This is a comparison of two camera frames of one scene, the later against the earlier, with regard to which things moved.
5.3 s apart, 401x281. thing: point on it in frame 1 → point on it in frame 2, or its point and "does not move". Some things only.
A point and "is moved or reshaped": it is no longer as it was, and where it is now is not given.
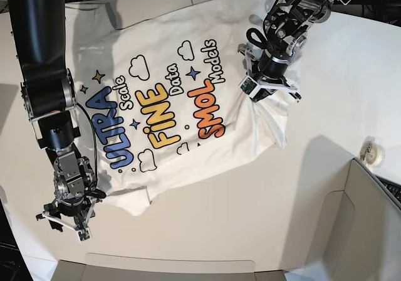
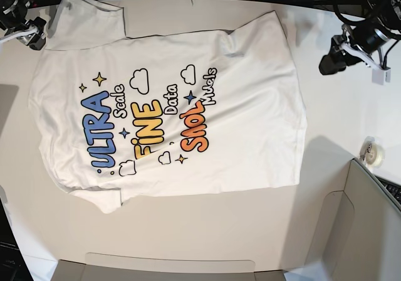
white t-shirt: [158, 84] is moved or reshaped
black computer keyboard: [394, 188] does not move
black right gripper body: [272, 68] → [367, 36]
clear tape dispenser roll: [371, 152] does not move
